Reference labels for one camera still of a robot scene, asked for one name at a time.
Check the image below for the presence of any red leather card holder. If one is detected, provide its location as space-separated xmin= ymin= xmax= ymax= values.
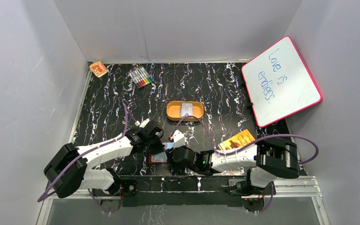
xmin=149 ymin=142 xmax=173 ymax=165

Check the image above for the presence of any silver credit card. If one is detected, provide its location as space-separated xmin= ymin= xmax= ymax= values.
xmin=180 ymin=102 xmax=193 ymax=118

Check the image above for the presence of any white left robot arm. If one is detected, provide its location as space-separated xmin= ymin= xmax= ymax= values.
xmin=44 ymin=119 xmax=164 ymax=198

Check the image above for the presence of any small orange card box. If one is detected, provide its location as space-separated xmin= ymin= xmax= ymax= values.
xmin=89 ymin=61 xmax=109 ymax=77

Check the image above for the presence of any orange oval tray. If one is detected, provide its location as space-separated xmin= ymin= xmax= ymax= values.
xmin=166 ymin=101 xmax=204 ymax=121

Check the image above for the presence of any pack of coloured markers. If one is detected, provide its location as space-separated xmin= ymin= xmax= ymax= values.
xmin=129 ymin=66 xmax=154 ymax=89

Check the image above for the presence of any orange book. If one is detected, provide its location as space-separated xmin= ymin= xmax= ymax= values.
xmin=218 ymin=129 xmax=255 ymax=151

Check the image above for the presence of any pink framed whiteboard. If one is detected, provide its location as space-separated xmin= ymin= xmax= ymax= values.
xmin=241 ymin=36 xmax=323 ymax=128

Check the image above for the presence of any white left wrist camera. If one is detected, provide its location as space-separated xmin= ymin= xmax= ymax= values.
xmin=135 ymin=119 xmax=150 ymax=128

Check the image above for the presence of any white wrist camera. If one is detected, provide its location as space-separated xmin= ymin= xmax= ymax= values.
xmin=169 ymin=130 xmax=186 ymax=148
xmin=135 ymin=119 xmax=150 ymax=128

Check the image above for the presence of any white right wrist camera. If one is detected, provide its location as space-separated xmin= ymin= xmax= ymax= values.
xmin=169 ymin=130 xmax=186 ymax=148

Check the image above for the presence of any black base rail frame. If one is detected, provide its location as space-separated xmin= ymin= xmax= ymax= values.
xmin=43 ymin=175 xmax=323 ymax=215

